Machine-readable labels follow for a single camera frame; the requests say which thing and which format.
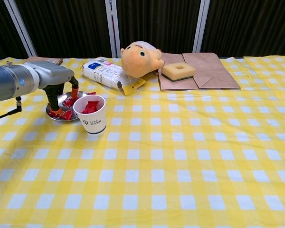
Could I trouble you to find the round steel plate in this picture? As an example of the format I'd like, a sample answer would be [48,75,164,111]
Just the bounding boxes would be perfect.
[46,91,90,123]

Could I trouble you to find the black pleated curtain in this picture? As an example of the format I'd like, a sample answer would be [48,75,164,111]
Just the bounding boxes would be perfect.
[117,0,201,53]
[14,0,113,59]
[0,0,30,64]
[200,0,285,58]

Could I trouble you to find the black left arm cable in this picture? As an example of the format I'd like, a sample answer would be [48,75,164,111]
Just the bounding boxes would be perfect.
[0,96,23,122]

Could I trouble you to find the white partition frame post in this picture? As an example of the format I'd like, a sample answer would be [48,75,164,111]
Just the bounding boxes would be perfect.
[192,0,211,54]
[104,0,122,58]
[3,0,38,57]

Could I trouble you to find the yellow white checkered tablecloth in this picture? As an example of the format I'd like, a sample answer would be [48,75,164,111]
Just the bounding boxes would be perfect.
[0,56,285,228]

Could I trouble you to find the white paper cup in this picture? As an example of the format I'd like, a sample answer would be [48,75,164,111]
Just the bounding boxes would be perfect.
[73,95,107,136]

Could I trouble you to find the kraft spiral notebook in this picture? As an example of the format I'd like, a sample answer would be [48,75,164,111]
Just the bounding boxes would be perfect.
[26,56,64,66]

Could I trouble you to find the yellow sponge with hole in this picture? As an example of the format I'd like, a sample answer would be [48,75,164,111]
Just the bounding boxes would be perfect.
[161,62,196,83]

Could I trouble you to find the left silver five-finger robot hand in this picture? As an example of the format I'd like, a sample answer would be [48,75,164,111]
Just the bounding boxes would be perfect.
[26,60,79,114]

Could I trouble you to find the brown paper bag triangular fold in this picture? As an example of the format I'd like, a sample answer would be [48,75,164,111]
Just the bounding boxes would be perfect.
[182,52,241,90]

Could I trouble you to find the yellow hang tag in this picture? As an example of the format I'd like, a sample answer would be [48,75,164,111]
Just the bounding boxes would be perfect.
[122,77,147,96]

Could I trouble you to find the orange plush doll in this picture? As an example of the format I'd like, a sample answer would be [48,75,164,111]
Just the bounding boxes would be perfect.
[120,40,165,78]

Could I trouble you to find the white plastic-wrapped package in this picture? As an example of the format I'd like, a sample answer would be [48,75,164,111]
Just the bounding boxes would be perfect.
[82,57,131,92]

